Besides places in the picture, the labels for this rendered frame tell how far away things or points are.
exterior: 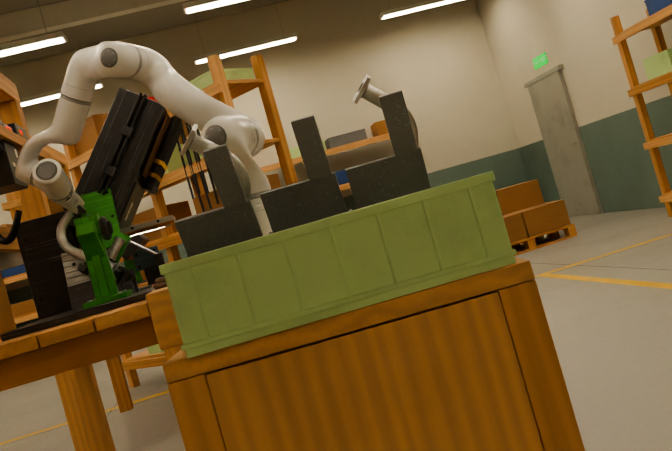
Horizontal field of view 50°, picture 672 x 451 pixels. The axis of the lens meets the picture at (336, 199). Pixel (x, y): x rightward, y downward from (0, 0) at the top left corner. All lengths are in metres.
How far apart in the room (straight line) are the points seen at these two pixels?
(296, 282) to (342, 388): 0.20
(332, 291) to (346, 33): 10.97
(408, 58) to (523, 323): 11.04
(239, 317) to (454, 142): 11.00
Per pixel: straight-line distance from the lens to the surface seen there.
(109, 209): 2.58
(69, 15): 10.08
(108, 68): 2.09
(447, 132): 12.17
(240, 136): 1.91
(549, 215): 8.55
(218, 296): 1.28
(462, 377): 1.32
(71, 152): 6.86
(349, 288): 1.28
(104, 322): 1.94
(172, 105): 2.06
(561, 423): 1.38
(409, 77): 12.18
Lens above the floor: 0.95
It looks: 1 degrees up
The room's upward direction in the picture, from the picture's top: 16 degrees counter-clockwise
